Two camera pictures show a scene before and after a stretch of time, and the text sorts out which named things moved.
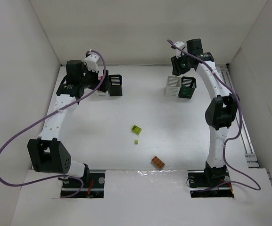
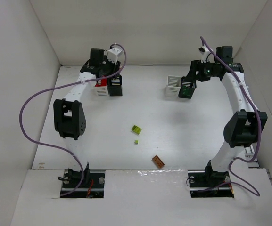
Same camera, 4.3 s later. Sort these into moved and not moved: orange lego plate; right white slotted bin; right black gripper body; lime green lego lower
Moved: right black gripper body
Not moved: right white slotted bin; lime green lego lower; orange lego plate
